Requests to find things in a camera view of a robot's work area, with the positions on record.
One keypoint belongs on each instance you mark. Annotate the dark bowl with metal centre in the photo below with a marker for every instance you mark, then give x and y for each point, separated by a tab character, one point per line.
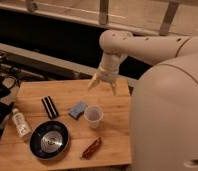
49	139

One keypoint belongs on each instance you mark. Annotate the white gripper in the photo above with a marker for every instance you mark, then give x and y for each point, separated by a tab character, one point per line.
105	75

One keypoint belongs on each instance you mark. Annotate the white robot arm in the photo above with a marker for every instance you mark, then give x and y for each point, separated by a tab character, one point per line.
164	102

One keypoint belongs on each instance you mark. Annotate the blue sponge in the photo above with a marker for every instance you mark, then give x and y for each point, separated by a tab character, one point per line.
77	110

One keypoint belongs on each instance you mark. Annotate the small clear bottle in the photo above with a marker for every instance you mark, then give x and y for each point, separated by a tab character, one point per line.
22	126

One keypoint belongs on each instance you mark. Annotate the red-brown wrapped snack bar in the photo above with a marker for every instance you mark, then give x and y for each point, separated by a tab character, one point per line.
92	148

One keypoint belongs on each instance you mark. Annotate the black striped block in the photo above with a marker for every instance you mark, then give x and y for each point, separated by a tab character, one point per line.
50	107

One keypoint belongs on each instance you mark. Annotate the translucent white cup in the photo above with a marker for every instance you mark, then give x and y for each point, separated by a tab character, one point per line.
93	116

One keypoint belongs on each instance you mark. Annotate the wooden board table top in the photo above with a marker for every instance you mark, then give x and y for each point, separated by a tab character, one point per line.
15	154

